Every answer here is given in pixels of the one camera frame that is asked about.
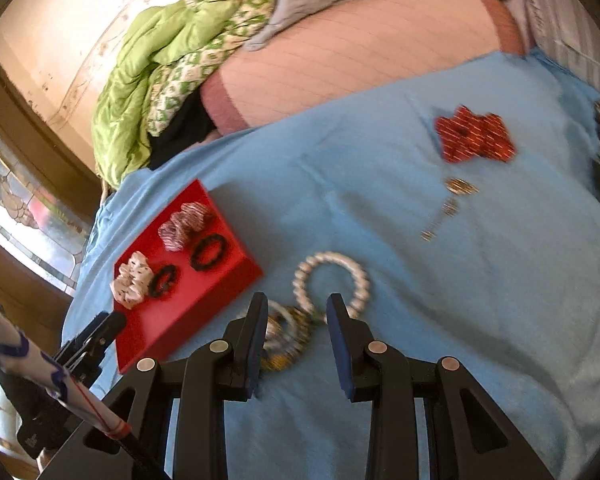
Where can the white patterned scrunchie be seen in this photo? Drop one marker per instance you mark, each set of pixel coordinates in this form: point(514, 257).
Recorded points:
point(130, 280)

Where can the pale striped fabric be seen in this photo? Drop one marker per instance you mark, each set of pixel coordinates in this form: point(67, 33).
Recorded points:
point(570, 20)

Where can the black cloth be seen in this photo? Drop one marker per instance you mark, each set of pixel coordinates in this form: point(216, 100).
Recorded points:
point(180, 135)

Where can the blue cloth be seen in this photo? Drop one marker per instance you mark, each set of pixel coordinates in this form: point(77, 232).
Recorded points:
point(380, 260)

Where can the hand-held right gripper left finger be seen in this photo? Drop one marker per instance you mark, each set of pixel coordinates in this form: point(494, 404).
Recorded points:
point(257, 340)

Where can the pink mattress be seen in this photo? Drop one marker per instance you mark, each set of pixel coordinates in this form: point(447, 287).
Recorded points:
point(355, 60)

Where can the green comforter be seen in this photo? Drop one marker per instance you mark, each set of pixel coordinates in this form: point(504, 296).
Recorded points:
point(130, 110)

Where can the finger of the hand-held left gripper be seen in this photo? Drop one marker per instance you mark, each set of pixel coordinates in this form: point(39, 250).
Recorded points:
point(107, 324)
point(87, 367)

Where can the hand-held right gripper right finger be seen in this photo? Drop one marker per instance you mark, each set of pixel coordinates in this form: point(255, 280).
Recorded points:
point(337, 340)

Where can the pink striped scrunchie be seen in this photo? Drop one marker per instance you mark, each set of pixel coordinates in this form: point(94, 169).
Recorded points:
point(180, 227)

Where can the red tray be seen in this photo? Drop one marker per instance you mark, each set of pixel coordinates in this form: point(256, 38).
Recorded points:
point(215, 285)

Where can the red patterned scrunchie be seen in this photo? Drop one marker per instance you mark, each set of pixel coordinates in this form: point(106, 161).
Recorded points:
point(475, 135)

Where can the gold earring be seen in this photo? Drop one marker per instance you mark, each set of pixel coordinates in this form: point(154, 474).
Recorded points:
point(460, 186)

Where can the wooden window frame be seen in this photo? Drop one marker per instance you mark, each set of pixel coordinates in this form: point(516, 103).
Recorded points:
point(40, 145)

